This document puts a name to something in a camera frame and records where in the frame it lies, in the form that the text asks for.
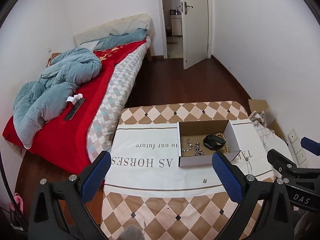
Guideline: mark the black smart watch band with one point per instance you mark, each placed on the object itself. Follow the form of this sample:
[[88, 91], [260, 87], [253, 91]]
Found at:
[[213, 142]]

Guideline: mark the bed with checkered mattress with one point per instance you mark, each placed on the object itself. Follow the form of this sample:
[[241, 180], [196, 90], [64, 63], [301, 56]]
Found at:
[[132, 28]]

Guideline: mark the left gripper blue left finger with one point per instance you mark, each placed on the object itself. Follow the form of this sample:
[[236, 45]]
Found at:
[[93, 176]]

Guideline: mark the white door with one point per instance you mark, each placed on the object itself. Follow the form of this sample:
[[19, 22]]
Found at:
[[194, 31]]

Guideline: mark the white wall socket strip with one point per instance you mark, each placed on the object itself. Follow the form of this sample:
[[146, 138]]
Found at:
[[299, 152]]

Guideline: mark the blue-grey quilt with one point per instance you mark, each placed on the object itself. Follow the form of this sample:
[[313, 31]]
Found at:
[[44, 99]]

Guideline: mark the white crumpled tissue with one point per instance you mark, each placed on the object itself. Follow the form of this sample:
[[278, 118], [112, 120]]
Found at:
[[75, 98]]

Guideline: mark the rolled white patterned cloth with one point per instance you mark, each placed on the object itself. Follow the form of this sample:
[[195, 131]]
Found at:
[[269, 134]]

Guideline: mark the red bed blanket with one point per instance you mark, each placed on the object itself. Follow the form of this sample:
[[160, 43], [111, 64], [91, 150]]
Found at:
[[64, 143]]

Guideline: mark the brown cardboard box on floor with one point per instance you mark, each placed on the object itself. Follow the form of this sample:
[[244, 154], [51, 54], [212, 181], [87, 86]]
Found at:
[[262, 105]]

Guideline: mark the checkered tablecloth with lettering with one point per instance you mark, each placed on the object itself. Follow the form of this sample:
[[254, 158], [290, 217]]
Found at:
[[147, 189]]

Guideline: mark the white cardboard box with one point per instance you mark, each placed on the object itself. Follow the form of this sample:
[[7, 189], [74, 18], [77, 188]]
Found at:
[[199, 140]]

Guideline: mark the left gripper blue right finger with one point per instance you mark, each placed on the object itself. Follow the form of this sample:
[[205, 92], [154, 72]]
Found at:
[[230, 176]]

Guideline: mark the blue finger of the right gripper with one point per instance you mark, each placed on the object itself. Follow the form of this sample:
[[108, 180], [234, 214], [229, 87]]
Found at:
[[310, 145]]

